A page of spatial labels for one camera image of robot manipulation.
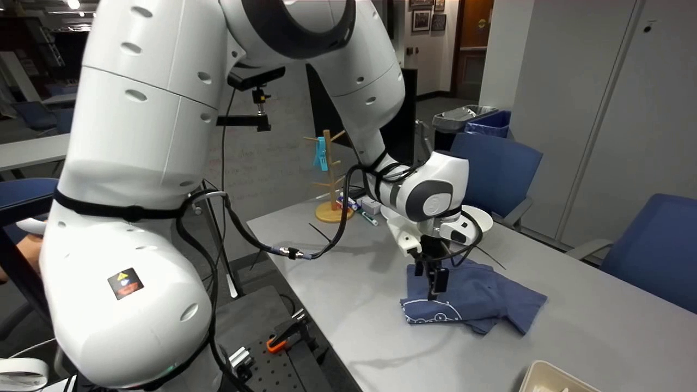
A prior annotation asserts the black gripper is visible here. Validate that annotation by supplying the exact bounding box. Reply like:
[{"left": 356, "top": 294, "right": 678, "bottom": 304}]
[{"left": 414, "top": 236, "right": 448, "bottom": 298}]

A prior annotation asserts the blue t-shirt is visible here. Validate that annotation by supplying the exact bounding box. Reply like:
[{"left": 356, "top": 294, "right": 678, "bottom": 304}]
[{"left": 400, "top": 262, "right": 547, "bottom": 335}]

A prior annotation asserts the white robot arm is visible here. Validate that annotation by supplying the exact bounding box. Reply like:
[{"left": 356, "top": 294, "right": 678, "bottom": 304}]
[{"left": 40, "top": 0, "right": 466, "bottom": 392}]

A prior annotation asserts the white bowl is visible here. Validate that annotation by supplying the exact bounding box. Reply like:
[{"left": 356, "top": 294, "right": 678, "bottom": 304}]
[{"left": 458, "top": 206, "right": 495, "bottom": 239}]

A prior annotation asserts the wooden mug tree stand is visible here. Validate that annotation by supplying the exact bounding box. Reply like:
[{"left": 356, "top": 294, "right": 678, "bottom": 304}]
[{"left": 313, "top": 128, "right": 345, "bottom": 224}]

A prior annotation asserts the blue office chair far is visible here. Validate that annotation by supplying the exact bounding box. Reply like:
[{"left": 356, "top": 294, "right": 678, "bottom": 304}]
[{"left": 450, "top": 133, "right": 543, "bottom": 227}]

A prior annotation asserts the blue office chair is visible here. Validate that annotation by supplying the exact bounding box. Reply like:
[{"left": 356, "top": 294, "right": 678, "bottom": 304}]
[
  {"left": 569, "top": 194, "right": 697, "bottom": 315},
  {"left": 450, "top": 133, "right": 543, "bottom": 227}
]

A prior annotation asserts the black monitor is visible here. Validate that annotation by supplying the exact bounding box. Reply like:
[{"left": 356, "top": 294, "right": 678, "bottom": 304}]
[{"left": 305, "top": 65, "right": 419, "bottom": 166}]

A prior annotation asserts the beige plastic tray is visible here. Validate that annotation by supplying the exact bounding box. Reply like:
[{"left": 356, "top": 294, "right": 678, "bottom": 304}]
[{"left": 518, "top": 359, "right": 600, "bottom": 392}]

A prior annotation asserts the blue trash bin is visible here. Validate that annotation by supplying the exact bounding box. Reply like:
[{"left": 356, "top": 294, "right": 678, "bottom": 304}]
[{"left": 466, "top": 112, "right": 509, "bottom": 137}]

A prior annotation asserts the orange black clamp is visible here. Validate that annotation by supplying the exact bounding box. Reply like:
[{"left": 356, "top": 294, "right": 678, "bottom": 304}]
[{"left": 263, "top": 309, "right": 308, "bottom": 356}]

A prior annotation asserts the blue office chair near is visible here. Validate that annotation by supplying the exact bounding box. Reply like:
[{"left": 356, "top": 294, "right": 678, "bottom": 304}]
[{"left": 569, "top": 194, "right": 697, "bottom": 315}]

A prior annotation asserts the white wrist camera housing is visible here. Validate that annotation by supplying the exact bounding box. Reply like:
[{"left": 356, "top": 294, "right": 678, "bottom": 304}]
[{"left": 383, "top": 207, "right": 484, "bottom": 254}]

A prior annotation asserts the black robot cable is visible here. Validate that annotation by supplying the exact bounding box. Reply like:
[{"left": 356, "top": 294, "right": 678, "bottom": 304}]
[{"left": 172, "top": 162, "right": 387, "bottom": 392}]

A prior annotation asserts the black camera on stand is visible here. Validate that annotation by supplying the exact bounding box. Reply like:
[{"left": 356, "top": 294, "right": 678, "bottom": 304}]
[{"left": 226, "top": 67, "right": 286, "bottom": 92}]

